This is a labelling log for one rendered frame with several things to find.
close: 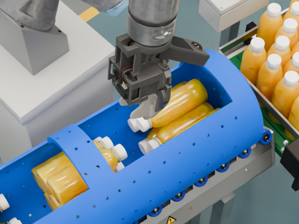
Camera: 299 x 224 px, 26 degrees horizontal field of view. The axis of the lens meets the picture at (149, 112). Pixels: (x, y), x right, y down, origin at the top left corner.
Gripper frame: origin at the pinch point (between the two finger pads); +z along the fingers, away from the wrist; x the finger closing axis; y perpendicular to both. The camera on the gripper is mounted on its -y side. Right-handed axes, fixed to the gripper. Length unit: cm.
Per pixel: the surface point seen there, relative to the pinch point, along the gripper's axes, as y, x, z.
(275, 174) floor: -104, -38, 135
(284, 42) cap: -65, -26, 31
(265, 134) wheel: -50, -11, 47
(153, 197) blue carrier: -8.1, -3.9, 38.7
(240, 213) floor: -80, -31, 139
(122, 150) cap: -6.4, -16.2, 34.1
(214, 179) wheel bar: -33, -9, 55
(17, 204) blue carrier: 17, -27, 54
